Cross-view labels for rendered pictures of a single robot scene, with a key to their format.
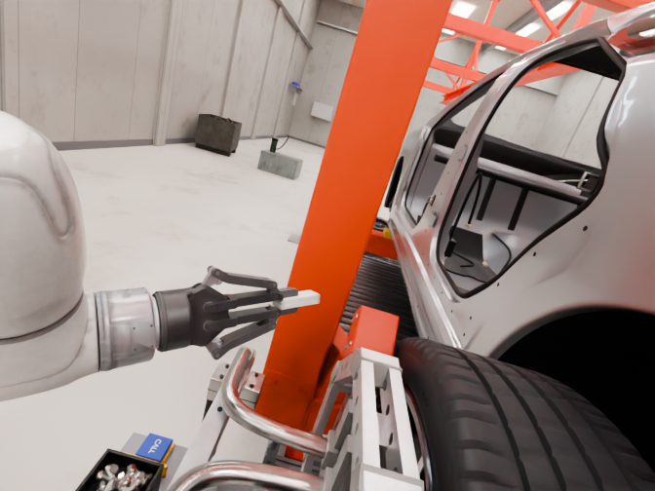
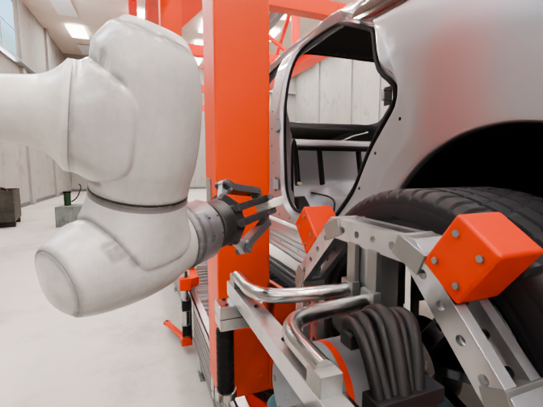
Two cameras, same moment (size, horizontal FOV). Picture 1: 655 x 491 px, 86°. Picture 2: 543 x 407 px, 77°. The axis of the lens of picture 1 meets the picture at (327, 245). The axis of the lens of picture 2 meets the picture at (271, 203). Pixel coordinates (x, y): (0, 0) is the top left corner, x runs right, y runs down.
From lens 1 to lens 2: 0.35 m
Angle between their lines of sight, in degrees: 24
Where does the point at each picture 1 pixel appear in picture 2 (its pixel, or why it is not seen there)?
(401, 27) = (242, 18)
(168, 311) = (218, 207)
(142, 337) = (216, 225)
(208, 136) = not seen: outside the picture
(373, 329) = (321, 218)
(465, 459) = (445, 204)
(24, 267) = (197, 125)
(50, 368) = (183, 246)
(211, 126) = not seen: outside the picture
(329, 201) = (231, 157)
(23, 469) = not seen: outside the picture
